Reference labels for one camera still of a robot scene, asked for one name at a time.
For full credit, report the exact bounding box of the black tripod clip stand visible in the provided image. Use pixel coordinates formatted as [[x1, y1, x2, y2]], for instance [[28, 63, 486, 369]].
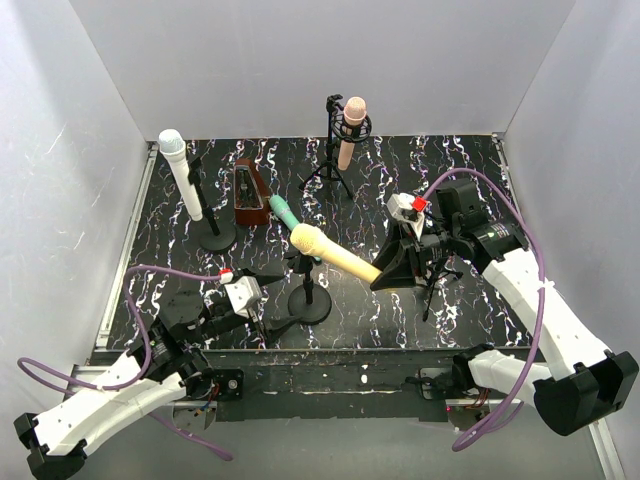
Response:
[[422, 257, 463, 322]]

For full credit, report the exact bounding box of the black round-base clip stand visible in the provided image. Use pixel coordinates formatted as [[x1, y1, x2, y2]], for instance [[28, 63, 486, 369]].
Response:
[[188, 156, 237, 254], [285, 249, 332, 326]]

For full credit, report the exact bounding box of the yellow microphone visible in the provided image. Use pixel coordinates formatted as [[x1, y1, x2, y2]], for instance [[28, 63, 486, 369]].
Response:
[[290, 223, 381, 284]]

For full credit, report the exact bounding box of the mint green microphone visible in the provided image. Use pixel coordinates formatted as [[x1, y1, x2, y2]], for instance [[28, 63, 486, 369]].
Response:
[[269, 195, 322, 265]]

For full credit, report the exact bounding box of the pink microphone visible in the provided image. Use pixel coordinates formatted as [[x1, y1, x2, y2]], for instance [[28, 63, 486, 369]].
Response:
[[337, 96, 367, 171]]

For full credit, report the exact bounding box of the white microphone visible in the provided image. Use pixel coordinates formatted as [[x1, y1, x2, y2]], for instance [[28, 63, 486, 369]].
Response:
[[158, 129, 203, 221]]

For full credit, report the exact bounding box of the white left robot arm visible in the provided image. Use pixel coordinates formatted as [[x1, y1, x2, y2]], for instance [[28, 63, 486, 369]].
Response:
[[14, 268, 284, 479]]

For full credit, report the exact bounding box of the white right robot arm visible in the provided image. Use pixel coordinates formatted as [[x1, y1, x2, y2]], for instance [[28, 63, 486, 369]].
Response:
[[371, 179, 639, 436]]

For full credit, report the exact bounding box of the brown wooden metronome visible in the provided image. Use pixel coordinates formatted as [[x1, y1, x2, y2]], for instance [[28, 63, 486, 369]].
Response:
[[233, 158, 271, 226]]

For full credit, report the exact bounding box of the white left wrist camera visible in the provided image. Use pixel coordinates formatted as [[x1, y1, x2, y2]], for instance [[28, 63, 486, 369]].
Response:
[[219, 269, 262, 319]]

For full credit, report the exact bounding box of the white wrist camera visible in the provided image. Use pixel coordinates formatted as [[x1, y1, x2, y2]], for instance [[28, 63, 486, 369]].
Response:
[[219, 269, 262, 319], [387, 193, 428, 240]]

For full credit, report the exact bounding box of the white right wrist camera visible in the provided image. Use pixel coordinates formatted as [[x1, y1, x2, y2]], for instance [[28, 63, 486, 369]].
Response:
[[387, 193, 428, 240]]

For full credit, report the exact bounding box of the black tripod shock-mount stand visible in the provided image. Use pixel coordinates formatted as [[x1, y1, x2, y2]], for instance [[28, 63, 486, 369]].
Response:
[[298, 94, 372, 200]]

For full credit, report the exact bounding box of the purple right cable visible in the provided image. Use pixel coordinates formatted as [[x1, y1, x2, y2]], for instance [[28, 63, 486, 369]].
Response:
[[419, 168, 546, 452]]

